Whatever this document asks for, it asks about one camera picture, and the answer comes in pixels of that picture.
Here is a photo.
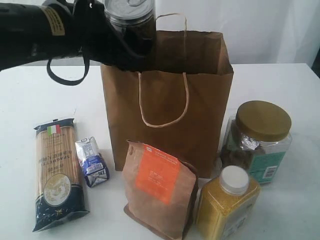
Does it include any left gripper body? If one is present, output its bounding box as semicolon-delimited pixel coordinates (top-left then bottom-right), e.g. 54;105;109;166
41;0;111;62

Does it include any metal-lid dark can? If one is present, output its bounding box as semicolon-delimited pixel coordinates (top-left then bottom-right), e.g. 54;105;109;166
104;0;156;57

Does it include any clear jar gold lid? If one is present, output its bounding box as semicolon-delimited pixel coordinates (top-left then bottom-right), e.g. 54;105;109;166
220;100;292;185

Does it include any yellow grain plastic bottle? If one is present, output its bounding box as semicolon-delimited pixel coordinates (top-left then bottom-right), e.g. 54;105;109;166
195;165;260;240

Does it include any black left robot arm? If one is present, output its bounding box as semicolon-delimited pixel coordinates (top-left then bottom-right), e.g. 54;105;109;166
0;0;156;71

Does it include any brown paper bag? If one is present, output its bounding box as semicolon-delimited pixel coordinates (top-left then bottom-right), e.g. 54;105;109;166
101;30;234;178

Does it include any small milk carton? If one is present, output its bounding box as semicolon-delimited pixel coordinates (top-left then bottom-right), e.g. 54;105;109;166
75;136;110;188

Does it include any brown pouch orange label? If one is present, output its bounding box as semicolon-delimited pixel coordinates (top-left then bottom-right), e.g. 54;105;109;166
122;141;198;240

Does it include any spaghetti packet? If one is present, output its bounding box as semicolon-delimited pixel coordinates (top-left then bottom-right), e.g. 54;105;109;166
33;118;89;232

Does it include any black strap cable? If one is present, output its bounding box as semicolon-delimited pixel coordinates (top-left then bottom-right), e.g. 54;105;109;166
46;53;91;86

